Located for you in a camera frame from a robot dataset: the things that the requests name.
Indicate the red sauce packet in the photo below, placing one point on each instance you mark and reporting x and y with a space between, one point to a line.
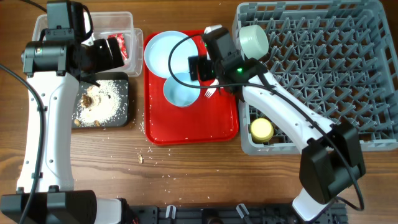
121 42

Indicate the food scrap on table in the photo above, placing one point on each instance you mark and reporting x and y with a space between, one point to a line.
140 159

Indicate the black mounting rail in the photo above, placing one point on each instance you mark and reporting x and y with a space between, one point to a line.
266 214

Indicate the white plastic fork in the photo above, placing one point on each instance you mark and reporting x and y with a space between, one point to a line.
211 90

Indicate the clear plastic bin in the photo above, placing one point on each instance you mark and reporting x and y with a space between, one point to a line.
130 59

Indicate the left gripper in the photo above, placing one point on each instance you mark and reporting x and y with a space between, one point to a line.
106 62

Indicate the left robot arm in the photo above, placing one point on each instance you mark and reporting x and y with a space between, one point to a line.
45 190

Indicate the yellow plastic cup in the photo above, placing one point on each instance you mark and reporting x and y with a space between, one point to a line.
261 130

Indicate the light blue plate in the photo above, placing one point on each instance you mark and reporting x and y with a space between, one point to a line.
158 49

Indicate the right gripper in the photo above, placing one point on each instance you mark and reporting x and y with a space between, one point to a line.
202 62

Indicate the red serving tray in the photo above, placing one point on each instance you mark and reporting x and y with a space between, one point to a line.
206 120

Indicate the grey dishwasher rack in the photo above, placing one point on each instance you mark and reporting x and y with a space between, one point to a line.
337 57

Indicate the black plastic tray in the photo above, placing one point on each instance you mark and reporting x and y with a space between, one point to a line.
122 80

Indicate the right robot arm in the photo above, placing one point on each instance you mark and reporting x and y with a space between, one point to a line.
331 155

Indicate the light blue bowl with food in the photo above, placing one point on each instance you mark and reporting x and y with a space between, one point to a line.
180 95

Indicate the food waste pile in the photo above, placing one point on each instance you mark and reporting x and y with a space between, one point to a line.
98 105

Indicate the mint green bowl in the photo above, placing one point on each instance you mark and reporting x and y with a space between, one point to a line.
254 41

